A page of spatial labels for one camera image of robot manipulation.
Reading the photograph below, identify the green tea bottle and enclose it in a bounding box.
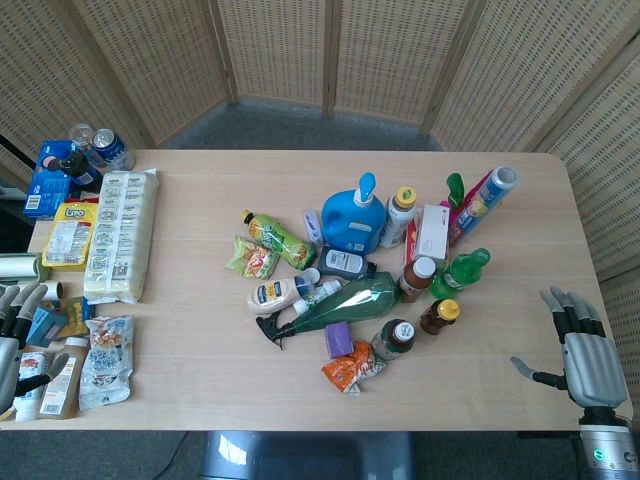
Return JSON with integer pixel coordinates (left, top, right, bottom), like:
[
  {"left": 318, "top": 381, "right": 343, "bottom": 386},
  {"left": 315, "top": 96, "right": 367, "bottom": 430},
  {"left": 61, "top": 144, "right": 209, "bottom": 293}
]
[{"left": 240, "top": 209, "right": 318, "bottom": 272}]

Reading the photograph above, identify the blue cookie box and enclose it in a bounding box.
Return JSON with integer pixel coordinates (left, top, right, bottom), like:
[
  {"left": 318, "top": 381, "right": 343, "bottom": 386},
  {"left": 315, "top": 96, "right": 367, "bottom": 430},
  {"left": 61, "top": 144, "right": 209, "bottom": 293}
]
[{"left": 21, "top": 139, "right": 82, "bottom": 220}]

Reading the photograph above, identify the white carton box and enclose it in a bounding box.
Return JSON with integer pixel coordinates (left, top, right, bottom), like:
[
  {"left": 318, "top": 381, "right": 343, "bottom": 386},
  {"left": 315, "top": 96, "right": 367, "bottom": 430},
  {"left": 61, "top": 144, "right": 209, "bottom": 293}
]
[{"left": 413, "top": 202, "right": 452, "bottom": 262}]

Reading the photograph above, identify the green spray bottle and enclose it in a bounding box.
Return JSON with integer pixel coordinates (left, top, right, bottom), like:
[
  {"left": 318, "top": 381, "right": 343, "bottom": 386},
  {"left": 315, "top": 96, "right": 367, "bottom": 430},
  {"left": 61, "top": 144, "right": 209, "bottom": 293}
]
[{"left": 255, "top": 270, "right": 404, "bottom": 352}]

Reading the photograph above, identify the green snack packet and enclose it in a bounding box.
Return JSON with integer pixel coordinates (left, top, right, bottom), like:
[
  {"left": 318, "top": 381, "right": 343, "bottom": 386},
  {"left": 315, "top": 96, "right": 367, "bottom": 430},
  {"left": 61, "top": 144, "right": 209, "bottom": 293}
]
[{"left": 224, "top": 235, "right": 280, "bottom": 281}]

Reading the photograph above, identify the green glass bottle white cap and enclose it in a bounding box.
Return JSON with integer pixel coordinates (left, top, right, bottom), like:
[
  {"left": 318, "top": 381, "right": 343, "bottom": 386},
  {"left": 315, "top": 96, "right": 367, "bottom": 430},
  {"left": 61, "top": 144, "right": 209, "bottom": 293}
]
[{"left": 370, "top": 318, "right": 417, "bottom": 363}]

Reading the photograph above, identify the yellow biscuit package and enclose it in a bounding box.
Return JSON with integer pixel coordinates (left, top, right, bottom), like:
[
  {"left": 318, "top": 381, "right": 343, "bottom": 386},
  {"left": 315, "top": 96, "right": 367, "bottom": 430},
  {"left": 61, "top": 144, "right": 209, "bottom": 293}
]
[{"left": 40, "top": 200, "right": 100, "bottom": 272}]

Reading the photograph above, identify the orange snack packet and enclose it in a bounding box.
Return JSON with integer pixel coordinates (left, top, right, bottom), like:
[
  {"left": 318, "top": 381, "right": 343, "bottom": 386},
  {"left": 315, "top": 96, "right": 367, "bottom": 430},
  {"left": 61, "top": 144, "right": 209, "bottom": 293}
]
[{"left": 321, "top": 340, "right": 387, "bottom": 397}]

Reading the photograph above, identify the blue soda can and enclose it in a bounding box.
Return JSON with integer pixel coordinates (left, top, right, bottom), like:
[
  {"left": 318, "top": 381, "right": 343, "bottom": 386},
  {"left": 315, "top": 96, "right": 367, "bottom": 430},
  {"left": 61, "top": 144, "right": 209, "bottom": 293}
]
[{"left": 90, "top": 128, "right": 136, "bottom": 172}]

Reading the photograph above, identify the purple small box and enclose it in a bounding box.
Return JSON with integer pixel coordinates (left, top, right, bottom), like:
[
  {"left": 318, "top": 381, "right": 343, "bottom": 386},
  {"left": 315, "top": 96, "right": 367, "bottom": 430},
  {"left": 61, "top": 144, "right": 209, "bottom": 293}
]
[{"left": 324, "top": 321, "right": 356, "bottom": 360}]

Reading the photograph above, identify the mayonnaise squeeze bottle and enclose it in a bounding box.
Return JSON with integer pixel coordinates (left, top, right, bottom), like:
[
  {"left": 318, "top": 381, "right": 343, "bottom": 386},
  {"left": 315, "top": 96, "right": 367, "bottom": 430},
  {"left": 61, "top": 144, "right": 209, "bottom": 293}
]
[{"left": 245, "top": 267, "right": 322, "bottom": 317}]

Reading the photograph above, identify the brown bottle white cap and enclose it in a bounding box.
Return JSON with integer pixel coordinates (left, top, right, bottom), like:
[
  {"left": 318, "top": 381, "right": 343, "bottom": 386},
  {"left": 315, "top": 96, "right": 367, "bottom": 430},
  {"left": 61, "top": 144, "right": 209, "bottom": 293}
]
[{"left": 397, "top": 255, "right": 438, "bottom": 304}]

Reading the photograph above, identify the white snack bag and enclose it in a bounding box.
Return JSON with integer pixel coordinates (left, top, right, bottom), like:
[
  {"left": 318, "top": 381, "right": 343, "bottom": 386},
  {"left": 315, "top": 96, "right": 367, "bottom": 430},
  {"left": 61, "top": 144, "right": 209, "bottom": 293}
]
[{"left": 77, "top": 314, "right": 136, "bottom": 413}]

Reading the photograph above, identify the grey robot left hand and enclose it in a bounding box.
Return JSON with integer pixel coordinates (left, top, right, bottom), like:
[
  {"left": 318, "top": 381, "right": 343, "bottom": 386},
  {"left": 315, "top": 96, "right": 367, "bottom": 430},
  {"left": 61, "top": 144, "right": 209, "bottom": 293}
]
[{"left": 0, "top": 282, "right": 67, "bottom": 417}]

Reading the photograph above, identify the brown bottle yellow cap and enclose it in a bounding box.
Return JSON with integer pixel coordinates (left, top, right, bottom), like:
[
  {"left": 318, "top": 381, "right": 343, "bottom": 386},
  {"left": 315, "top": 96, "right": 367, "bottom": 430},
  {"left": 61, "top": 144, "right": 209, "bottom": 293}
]
[{"left": 419, "top": 298, "right": 462, "bottom": 337}]

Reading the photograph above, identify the blue chips can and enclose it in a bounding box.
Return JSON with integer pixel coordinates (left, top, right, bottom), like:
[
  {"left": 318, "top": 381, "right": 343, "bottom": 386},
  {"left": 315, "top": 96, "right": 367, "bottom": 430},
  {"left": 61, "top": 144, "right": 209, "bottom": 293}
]
[{"left": 449, "top": 165, "right": 520, "bottom": 247}]

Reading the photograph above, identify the small white blue bottle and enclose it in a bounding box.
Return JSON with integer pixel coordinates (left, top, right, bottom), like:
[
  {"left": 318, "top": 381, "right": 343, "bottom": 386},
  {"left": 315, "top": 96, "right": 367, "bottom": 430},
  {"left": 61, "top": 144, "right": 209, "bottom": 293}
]
[{"left": 293, "top": 278, "right": 344, "bottom": 314}]

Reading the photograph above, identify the dark grey flat bottle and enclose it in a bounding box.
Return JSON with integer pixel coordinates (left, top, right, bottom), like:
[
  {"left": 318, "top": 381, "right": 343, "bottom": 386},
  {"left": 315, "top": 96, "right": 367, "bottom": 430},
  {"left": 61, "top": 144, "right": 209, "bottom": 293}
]
[{"left": 316, "top": 245, "right": 378, "bottom": 279}]

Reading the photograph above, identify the cardboard tube roll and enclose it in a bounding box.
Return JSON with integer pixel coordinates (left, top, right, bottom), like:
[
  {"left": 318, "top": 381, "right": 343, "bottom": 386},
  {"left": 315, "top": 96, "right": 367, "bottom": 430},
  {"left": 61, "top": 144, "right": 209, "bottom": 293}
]
[{"left": 38, "top": 280, "right": 67, "bottom": 304}]

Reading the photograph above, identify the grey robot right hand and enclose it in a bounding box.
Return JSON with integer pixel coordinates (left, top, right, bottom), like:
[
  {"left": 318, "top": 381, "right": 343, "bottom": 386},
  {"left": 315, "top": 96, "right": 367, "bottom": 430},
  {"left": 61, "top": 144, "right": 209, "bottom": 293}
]
[{"left": 510, "top": 285, "right": 629, "bottom": 408}]

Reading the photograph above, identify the woven folding screen panel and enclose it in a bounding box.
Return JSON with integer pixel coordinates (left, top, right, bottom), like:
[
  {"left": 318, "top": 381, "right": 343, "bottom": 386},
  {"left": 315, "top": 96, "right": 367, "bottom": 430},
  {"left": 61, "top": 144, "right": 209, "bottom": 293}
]
[
  {"left": 0, "top": 0, "right": 154, "bottom": 189},
  {"left": 324, "top": 0, "right": 474, "bottom": 126},
  {"left": 424, "top": 0, "right": 640, "bottom": 154},
  {"left": 214, "top": 0, "right": 344, "bottom": 109},
  {"left": 69, "top": 0, "right": 239, "bottom": 149},
  {"left": 532, "top": 44, "right": 640, "bottom": 396}
]

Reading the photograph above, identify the white bottle yellow cap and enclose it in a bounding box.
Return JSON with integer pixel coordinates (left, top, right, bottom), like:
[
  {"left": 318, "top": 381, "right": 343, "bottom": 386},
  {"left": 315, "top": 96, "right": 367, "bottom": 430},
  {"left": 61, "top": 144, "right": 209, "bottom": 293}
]
[{"left": 379, "top": 186, "right": 419, "bottom": 250}]

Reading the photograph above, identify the beige drink bottle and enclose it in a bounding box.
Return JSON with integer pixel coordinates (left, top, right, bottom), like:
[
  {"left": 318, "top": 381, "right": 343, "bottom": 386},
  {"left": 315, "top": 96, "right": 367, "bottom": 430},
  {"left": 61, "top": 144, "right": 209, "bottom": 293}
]
[{"left": 37, "top": 336, "right": 91, "bottom": 421}]

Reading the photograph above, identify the small blue box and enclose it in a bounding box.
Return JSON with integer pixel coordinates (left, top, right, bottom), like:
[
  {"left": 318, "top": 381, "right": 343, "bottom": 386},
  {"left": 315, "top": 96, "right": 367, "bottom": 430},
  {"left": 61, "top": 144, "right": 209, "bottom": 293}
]
[{"left": 25, "top": 306, "right": 69, "bottom": 349}]

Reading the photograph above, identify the bright green soda bottle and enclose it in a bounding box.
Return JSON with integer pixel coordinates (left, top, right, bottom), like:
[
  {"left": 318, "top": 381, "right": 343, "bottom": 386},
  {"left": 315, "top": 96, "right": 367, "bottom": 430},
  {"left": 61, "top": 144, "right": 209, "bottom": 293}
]
[{"left": 430, "top": 247, "right": 493, "bottom": 302}]

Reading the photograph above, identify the white red packet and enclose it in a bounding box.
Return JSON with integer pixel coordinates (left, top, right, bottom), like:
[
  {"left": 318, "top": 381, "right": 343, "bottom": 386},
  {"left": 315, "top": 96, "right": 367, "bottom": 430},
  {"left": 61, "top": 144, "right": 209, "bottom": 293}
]
[{"left": 13, "top": 349, "right": 52, "bottom": 424}]

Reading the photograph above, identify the blue detergent jug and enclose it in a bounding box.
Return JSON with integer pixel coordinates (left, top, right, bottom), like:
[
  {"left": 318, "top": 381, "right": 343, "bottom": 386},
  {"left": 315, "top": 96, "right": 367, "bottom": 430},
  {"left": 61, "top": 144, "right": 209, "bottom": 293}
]
[{"left": 321, "top": 172, "right": 388, "bottom": 254}]

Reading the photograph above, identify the pale green roll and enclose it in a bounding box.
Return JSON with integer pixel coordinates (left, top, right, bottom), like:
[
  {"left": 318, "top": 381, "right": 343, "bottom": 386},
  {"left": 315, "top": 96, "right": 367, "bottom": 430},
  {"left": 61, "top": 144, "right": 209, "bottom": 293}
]
[{"left": 0, "top": 251, "right": 52, "bottom": 282}]

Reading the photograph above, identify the yellow blue packet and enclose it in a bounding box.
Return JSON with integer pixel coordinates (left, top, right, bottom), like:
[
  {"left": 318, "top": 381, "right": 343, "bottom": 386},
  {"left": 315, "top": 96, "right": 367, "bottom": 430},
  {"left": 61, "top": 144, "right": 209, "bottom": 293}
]
[{"left": 58, "top": 295, "right": 97, "bottom": 339}]

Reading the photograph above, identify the small white purple packet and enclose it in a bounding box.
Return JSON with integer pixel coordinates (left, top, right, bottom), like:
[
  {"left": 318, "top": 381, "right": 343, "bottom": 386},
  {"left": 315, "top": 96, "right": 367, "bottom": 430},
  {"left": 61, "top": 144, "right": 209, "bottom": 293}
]
[{"left": 300, "top": 209, "right": 326, "bottom": 246}]

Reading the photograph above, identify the red carton box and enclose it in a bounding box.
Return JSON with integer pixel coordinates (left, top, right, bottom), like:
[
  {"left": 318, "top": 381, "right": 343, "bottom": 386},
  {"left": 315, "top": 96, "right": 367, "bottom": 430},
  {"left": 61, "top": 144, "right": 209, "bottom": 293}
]
[{"left": 401, "top": 214, "right": 426, "bottom": 267}]

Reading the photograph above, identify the large white noodle pack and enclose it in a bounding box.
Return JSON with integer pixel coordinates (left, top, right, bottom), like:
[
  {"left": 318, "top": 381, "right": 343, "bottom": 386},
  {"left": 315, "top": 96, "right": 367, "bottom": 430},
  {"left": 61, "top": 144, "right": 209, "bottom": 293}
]
[{"left": 81, "top": 168, "right": 161, "bottom": 305}]

